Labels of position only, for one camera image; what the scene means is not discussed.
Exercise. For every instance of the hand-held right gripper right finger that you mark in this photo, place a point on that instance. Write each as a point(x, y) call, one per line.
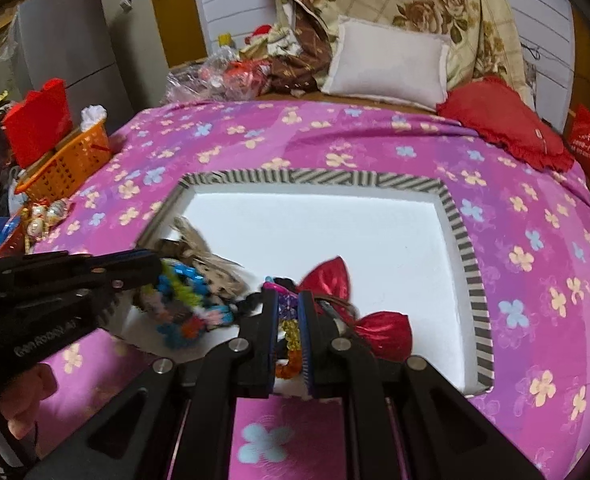
point(306, 350)

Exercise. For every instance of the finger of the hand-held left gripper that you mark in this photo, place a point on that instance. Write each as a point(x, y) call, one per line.
point(100, 267)

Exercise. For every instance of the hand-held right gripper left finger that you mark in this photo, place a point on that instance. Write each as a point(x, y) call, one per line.
point(271, 345)

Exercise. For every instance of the striped cardboard box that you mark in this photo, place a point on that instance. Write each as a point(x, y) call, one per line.
point(325, 240)

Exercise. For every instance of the person's left hand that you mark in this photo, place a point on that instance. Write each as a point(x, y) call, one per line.
point(20, 395)

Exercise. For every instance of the red satin bow clip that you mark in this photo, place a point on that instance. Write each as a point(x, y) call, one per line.
point(360, 310)

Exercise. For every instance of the gold white ornaments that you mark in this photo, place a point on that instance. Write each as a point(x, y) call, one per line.
point(45, 222)

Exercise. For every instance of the orange plastic basket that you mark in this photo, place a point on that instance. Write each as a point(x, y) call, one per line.
point(67, 170)

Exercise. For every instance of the leopard print hair bow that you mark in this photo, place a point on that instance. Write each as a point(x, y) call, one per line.
point(205, 260)

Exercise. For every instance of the white cloth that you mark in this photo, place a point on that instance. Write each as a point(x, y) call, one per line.
point(92, 115)

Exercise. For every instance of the red bag in basket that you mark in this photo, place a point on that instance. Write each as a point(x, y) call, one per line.
point(37, 122)

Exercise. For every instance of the clear plastic bag bundle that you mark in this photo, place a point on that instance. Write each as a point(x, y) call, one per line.
point(215, 77)

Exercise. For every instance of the grey refrigerator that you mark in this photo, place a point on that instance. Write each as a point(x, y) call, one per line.
point(75, 45)

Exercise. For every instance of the pink floral blanket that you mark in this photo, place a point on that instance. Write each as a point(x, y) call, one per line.
point(525, 260)

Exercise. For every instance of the red plush toy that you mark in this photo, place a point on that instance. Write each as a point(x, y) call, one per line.
point(261, 34)

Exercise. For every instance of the brown patterned cloth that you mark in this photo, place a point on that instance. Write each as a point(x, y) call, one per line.
point(305, 55)

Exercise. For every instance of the white pillow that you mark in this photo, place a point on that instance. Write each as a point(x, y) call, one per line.
point(390, 60)

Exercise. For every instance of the red frilled pillow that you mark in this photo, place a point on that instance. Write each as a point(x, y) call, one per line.
point(505, 120)

